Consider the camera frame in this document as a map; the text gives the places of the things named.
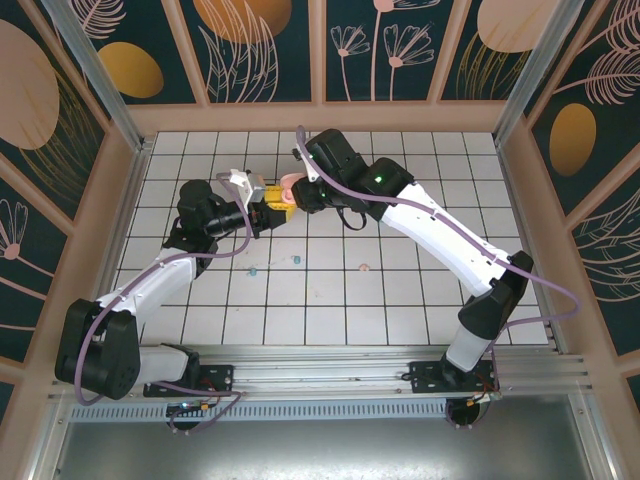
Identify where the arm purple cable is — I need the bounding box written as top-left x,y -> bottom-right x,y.
73,172 -> 251,436
295,124 -> 582,431

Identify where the small circuit board with wires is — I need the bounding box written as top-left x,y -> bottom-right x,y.
167,398 -> 221,416
467,389 -> 504,406

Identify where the perforated metal cable strip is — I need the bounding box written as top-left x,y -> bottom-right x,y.
69,402 -> 451,422

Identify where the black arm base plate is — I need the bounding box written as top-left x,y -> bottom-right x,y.
143,363 -> 236,399
408,359 -> 501,397

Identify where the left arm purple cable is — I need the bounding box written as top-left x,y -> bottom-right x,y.
73,172 -> 251,436

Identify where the grey metal sheet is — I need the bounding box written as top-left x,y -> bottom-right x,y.
27,394 -> 619,480

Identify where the aluminium mounting rail frame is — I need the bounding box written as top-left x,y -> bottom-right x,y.
49,344 -> 596,402

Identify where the aluminium side rail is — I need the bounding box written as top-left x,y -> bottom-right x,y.
77,139 -> 151,362
494,134 -> 569,357

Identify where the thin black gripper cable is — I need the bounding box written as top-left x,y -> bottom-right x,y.
337,207 -> 372,233

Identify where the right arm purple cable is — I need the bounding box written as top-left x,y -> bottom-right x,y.
295,124 -> 582,431

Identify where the aluminium corner post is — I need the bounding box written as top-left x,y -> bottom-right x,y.
39,0 -> 154,154
492,0 -> 586,149

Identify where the pink earbud charging case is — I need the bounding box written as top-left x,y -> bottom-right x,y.
278,172 -> 304,206

